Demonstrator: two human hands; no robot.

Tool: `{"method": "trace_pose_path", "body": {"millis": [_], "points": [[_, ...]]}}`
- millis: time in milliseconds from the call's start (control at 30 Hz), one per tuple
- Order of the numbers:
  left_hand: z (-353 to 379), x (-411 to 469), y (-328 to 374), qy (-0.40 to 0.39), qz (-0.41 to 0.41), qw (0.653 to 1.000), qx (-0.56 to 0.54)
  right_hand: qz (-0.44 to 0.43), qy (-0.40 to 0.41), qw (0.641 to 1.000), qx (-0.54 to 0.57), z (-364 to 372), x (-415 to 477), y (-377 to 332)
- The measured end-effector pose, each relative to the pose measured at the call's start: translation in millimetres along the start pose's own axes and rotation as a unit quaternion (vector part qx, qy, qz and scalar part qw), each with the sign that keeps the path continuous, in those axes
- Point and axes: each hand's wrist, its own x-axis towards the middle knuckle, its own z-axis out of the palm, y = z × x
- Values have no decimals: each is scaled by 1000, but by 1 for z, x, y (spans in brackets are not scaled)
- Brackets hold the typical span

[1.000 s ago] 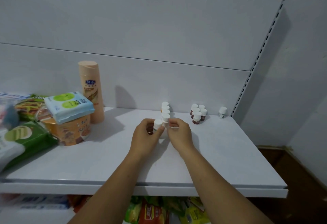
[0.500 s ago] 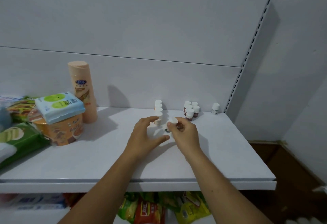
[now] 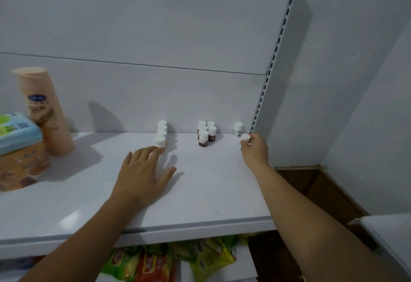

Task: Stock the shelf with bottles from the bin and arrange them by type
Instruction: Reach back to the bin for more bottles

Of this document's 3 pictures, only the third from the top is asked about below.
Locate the person's right hand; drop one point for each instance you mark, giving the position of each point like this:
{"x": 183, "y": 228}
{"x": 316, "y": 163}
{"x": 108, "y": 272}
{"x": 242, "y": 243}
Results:
{"x": 257, "y": 154}

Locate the person's left hand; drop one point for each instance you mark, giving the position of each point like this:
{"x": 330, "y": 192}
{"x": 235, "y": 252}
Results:
{"x": 141, "y": 179}

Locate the white metal shelf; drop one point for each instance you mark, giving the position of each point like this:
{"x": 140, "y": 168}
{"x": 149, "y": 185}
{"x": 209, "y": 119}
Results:
{"x": 388, "y": 230}
{"x": 208, "y": 179}

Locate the person's right forearm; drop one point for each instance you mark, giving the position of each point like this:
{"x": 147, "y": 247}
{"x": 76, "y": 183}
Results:
{"x": 314, "y": 233}

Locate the person's left forearm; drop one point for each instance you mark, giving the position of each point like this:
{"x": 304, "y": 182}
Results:
{"x": 83, "y": 243}

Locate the orange tissue box pack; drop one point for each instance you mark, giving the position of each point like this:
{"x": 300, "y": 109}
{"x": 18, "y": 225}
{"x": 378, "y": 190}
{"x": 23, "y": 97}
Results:
{"x": 19, "y": 166}

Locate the pile of snack bags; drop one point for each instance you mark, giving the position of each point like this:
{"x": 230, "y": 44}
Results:
{"x": 151, "y": 262}

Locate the beige paper cup tube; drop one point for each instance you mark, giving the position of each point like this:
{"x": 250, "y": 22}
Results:
{"x": 45, "y": 108}

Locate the blue green wipes pack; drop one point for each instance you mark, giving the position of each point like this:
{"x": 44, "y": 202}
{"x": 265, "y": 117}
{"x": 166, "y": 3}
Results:
{"x": 16, "y": 134}

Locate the blue tissue packs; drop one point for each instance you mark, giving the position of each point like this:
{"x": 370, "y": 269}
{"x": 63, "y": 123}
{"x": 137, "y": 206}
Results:
{"x": 16, "y": 269}

